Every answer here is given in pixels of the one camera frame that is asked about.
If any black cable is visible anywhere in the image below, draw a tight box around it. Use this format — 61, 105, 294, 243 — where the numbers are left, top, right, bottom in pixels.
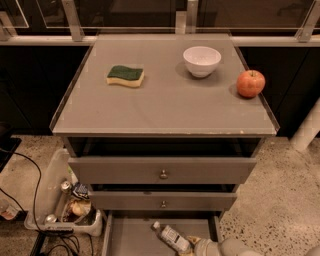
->
0, 148, 94, 256

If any crumpled snack wrapper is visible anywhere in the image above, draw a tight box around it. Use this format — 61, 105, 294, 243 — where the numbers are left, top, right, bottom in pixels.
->
62, 200, 91, 223

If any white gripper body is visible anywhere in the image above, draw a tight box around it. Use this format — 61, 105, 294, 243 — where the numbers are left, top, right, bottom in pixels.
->
194, 238, 221, 256

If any metal can lower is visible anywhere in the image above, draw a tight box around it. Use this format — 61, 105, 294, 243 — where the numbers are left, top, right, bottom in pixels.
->
45, 214, 57, 223

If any yellow green sponge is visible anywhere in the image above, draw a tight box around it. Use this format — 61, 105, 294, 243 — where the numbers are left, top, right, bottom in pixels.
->
106, 65, 144, 88

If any metal can upper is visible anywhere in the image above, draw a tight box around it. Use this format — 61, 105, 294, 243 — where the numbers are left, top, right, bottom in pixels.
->
60, 180, 72, 193

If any grey drawer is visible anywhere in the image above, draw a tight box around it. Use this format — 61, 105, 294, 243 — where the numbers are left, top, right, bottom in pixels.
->
89, 191, 237, 211
68, 157, 256, 185
101, 210, 222, 256

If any bottom grey drawer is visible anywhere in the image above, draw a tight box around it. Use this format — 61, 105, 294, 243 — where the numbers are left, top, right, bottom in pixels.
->
101, 210, 222, 256

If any middle grey drawer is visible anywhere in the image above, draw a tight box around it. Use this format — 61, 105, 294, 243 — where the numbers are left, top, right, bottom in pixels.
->
89, 191, 237, 211

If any metal railing frame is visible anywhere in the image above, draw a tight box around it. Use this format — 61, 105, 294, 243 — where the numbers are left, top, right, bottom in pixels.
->
0, 0, 320, 47

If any red apple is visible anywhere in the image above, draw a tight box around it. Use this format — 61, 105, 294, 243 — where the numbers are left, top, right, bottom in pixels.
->
236, 70, 266, 98

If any blue-labelled plastic bottle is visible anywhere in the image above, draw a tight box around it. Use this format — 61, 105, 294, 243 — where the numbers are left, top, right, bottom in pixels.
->
152, 221, 191, 253

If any white bowl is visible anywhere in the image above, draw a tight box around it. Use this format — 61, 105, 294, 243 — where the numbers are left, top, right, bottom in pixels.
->
183, 46, 222, 78

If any grey drawer cabinet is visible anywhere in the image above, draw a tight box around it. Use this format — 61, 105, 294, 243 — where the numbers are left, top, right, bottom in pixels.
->
49, 32, 280, 256

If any clear plastic bin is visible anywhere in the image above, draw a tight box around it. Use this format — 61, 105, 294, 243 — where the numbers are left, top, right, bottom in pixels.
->
24, 149, 102, 237

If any blue patterned packet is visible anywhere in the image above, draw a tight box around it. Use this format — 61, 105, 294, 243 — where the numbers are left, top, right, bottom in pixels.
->
72, 182, 89, 200

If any top grey drawer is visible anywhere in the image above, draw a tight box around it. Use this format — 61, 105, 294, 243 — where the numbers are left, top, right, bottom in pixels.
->
68, 157, 256, 185

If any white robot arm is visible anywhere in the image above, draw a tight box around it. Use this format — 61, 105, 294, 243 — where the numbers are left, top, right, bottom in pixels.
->
179, 236, 263, 256

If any metal can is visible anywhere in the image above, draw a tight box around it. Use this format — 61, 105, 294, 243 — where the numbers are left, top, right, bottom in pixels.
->
60, 180, 72, 193
45, 214, 57, 223

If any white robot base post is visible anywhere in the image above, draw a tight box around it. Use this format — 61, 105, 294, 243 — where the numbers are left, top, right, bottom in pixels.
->
290, 98, 320, 151

